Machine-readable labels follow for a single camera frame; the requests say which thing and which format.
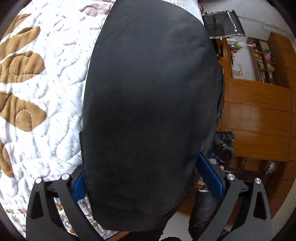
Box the black pants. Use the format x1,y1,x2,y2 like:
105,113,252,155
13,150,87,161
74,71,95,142
81,1,224,232

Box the wooden shelf cabinet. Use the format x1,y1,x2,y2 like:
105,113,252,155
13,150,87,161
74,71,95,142
218,33,295,215

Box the white floral quilt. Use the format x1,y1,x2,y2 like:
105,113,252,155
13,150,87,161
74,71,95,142
0,0,204,240

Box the black metal frame chair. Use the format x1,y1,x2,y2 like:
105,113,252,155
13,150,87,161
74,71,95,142
202,10,246,39

